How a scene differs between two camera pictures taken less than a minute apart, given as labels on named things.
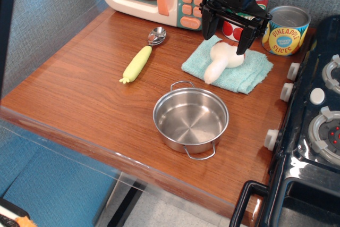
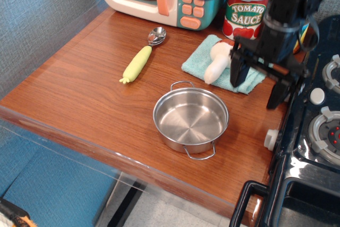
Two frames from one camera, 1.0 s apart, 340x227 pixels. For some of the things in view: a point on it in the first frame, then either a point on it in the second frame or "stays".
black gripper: (239, 4) -> (272, 52)
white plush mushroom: (223, 56) stays
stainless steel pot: (190, 118) stays
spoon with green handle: (156, 36) stays
